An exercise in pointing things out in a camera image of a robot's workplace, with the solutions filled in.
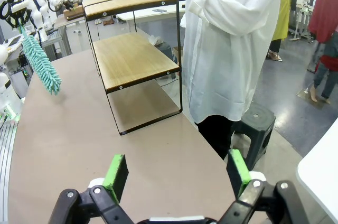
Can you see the black phone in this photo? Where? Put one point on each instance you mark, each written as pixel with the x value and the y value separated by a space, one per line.
pixel 159 10

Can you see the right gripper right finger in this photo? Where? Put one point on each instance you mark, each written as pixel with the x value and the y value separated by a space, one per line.
pixel 258 197

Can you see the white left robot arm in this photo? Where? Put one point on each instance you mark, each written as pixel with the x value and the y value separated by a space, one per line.
pixel 5 92

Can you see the two-tier wood metal shelf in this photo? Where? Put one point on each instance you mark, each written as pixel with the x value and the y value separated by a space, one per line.
pixel 132 52

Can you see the dark plastic stool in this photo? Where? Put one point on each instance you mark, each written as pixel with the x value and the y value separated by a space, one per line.
pixel 257 129

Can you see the brown wooden box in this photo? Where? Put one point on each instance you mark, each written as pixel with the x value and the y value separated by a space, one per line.
pixel 74 13

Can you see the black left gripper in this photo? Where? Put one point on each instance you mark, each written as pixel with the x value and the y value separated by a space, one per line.
pixel 16 12

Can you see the white background table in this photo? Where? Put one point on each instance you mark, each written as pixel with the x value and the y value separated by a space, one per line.
pixel 148 14

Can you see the grey aluminium rail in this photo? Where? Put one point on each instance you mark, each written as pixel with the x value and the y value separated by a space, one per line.
pixel 6 171

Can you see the person in yellow apron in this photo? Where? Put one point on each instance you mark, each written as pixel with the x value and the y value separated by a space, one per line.
pixel 281 18

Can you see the person in red hoodie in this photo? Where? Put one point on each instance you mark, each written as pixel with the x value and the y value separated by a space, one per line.
pixel 326 18

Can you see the person in white coat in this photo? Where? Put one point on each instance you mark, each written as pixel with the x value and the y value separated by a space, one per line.
pixel 227 49

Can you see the teal microfibre duster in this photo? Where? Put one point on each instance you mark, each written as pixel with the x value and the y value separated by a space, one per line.
pixel 42 65

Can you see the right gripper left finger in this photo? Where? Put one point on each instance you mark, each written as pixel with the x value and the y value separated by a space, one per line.
pixel 105 203

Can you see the large white table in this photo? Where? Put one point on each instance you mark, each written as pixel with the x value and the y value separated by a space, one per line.
pixel 320 176

